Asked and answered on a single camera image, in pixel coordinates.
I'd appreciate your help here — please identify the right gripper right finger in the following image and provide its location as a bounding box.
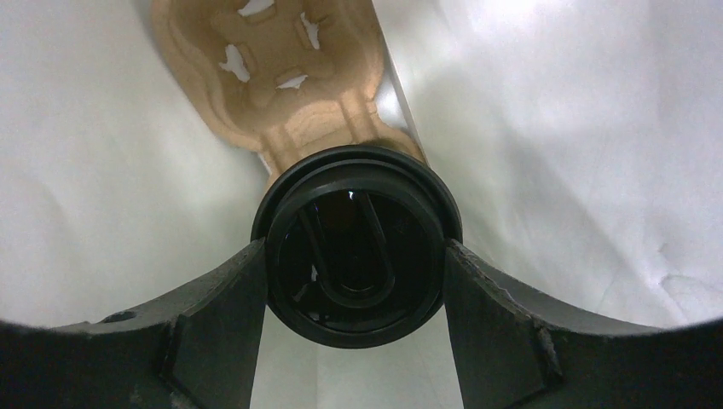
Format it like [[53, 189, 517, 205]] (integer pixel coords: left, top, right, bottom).
[[443, 241, 722, 408]]

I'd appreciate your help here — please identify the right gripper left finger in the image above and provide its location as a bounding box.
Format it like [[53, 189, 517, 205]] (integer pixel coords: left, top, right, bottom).
[[1, 240, 267, 408]]

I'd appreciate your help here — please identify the light blue paper bag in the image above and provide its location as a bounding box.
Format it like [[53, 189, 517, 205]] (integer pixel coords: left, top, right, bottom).
[[1, 1, 722, 408]]

